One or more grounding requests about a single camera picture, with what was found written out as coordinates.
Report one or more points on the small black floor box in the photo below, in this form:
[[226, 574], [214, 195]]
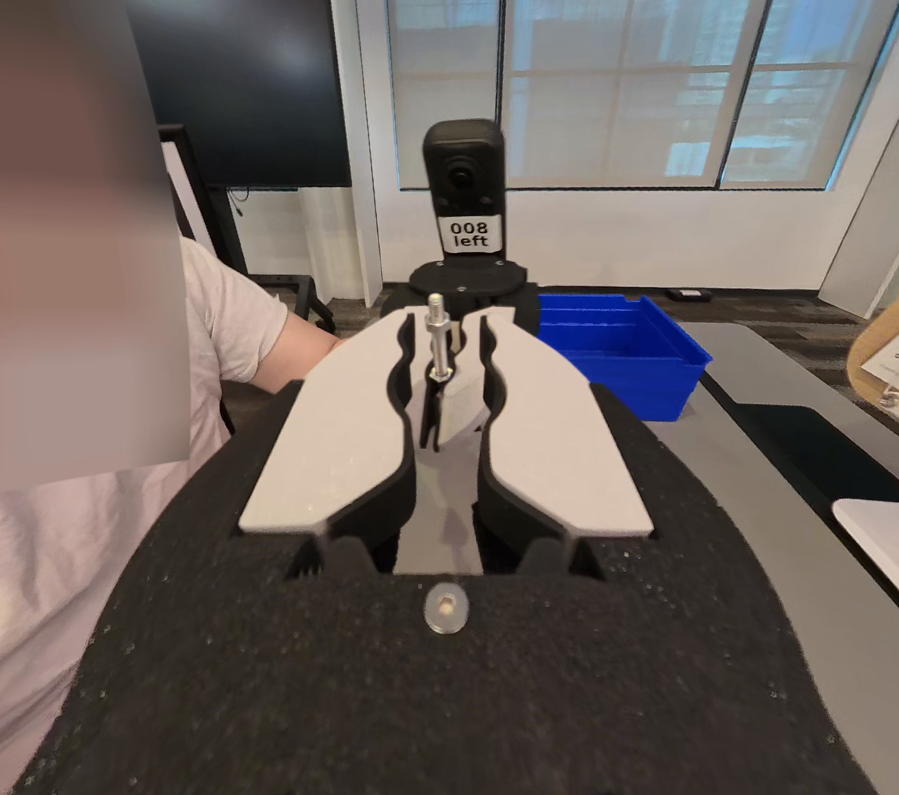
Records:
[[688, 295]]

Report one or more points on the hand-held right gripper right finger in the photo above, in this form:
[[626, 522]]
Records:
[[569, 450]]

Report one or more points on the glass window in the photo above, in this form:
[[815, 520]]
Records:
[[632, 36]]

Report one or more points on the long thin silver bolt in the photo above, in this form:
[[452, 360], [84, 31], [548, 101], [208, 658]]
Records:
[[437, 349]]

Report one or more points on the person's left forearm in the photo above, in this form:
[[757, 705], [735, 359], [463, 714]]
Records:
[[302, 352]]

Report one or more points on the blue plastic bin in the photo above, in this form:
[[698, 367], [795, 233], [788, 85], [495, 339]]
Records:
[[632, 387]]

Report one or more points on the white sign board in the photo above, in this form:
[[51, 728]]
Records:
[[184, 176]]

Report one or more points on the large black monitor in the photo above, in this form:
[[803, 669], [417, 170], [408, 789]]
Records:
[[246, 36]]

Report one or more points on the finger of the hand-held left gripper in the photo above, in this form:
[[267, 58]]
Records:
[[460, 412], [428, 415]]

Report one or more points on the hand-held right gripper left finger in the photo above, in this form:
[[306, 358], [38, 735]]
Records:
[[330, 450]]

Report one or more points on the white document stand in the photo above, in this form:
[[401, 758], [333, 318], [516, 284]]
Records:
[[871, 528]]

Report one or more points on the black monitor stand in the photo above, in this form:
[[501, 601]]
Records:
[[228, 226]]

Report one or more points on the printed instruction sheet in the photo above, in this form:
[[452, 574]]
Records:
[[888, 363]]

